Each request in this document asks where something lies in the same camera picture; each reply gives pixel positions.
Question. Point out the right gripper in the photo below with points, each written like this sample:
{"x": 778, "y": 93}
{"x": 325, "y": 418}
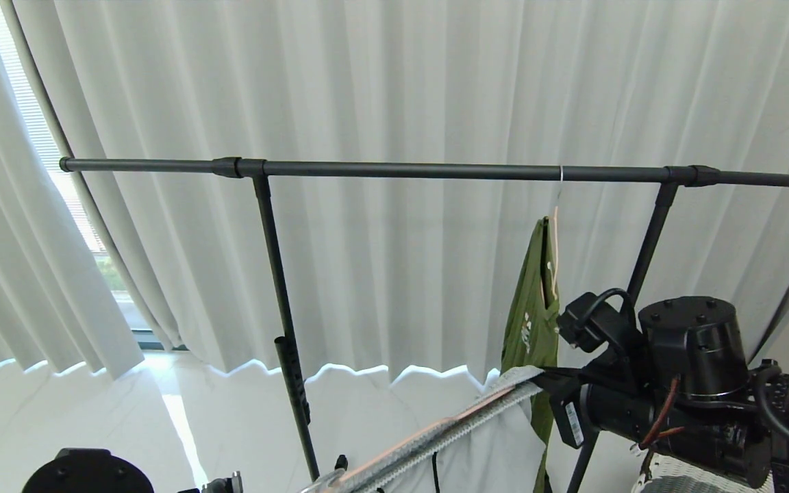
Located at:
{"x": 614, "y": 411}

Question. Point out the green garment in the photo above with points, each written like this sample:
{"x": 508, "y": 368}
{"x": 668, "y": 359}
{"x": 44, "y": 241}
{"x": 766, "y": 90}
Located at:
{"x": 531, "y": 329}

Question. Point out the pale grey shorts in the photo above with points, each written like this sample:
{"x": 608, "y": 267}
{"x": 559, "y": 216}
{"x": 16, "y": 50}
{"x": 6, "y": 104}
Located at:
{"x": 490, "y": 445}

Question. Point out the pink clothes hanger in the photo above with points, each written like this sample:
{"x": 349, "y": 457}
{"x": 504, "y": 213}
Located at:
{"x": 477, "y": 409}
{"x": 555, "y": 239}

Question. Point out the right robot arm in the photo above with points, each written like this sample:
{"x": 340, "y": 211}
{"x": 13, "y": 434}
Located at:
{"x": 696, "y": 342}

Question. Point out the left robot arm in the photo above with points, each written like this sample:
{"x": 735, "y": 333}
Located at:
{"x": 86, "y": 472}

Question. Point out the white laundry basket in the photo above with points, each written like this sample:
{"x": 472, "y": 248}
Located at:
{"x": 682, "y": 479}

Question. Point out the black clothes rack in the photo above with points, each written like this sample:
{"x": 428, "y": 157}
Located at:
{"x": 401, "y": 169}

